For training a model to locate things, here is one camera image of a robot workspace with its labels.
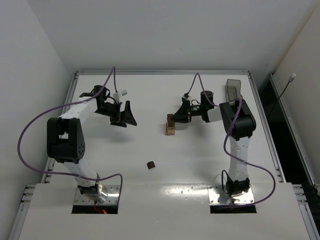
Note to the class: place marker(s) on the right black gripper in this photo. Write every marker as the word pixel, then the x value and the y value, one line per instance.
pixel 187 113

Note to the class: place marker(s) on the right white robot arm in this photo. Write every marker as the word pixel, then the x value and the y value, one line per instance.
pixel 239 124

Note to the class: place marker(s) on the small dark wood block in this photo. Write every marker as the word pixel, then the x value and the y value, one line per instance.
pixel 150 165

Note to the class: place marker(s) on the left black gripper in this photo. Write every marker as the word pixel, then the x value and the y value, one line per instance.
pixel 120 114

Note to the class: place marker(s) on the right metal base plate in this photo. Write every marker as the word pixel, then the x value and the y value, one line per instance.
pixel 217 197

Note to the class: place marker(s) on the black wall cable white plug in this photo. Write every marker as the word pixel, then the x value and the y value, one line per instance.
pixel 290 80

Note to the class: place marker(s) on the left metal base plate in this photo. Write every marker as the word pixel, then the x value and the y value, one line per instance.
pixel 105 195

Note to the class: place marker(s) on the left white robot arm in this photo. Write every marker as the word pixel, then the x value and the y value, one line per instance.
pixel 66 142

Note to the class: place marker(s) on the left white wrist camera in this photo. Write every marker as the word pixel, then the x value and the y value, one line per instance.
pixel 119 94

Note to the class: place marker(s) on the dark transparent plastic bin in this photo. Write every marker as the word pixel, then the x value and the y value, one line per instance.
pixel 233 90

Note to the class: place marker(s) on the dark arch wood block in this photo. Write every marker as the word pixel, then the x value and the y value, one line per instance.
pixel 170 121

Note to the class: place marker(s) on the metal base plate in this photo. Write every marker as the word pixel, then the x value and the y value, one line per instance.
pixel 105 195
pixel 217 197

